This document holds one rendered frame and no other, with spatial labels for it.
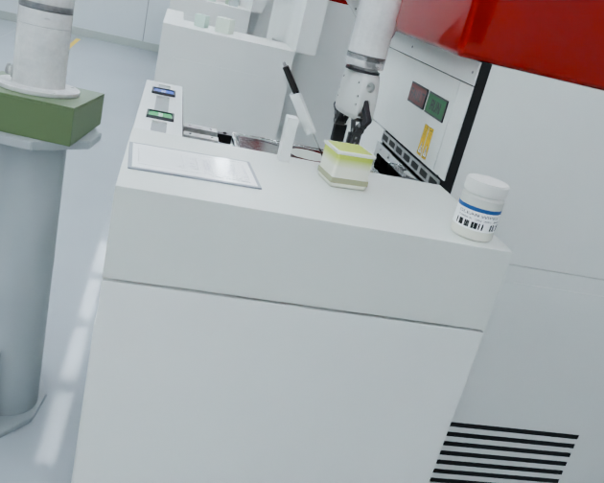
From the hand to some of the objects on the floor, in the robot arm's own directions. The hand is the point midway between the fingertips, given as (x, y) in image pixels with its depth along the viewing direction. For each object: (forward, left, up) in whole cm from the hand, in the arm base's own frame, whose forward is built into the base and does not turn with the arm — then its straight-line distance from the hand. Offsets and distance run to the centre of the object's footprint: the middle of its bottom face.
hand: (345, 138), depth 154 cm
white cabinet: (-14, -4, -99) cm, 100 cm away
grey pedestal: (-85, +15, -98) cm, 130 cm away
